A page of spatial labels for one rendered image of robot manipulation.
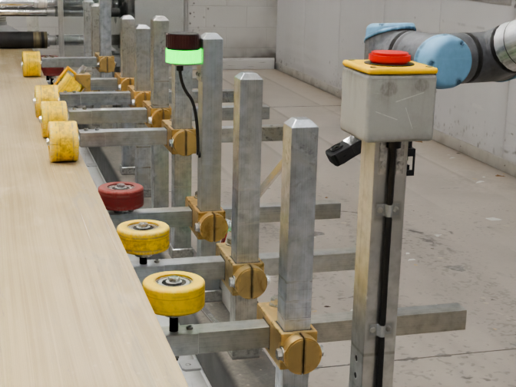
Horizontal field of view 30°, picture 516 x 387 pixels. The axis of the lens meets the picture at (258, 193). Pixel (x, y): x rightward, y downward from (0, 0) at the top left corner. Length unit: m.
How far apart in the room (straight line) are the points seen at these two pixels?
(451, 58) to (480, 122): 4.74
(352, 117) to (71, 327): 0.41
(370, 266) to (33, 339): 0.39
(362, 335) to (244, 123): 0.52
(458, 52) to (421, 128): 0.77
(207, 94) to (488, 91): 4.75
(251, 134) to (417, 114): 0.54
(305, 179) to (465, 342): 2.34
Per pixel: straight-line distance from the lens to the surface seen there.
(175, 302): 1.22
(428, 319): 1.37
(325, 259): 1.56
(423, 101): 0.92
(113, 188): 1.72
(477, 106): 6.44
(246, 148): 1.42
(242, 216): 1.45
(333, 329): 1.32
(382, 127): 0.91
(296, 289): 1.23
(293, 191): 1.19
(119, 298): 1.21
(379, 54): 0.92
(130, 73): 2.65
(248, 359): 1.52
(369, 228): 0.95
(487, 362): 3.34
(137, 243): 1.45
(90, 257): 1.36
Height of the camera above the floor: 1.33
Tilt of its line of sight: 15 degrees down
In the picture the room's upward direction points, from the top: 1 degrees clockwise
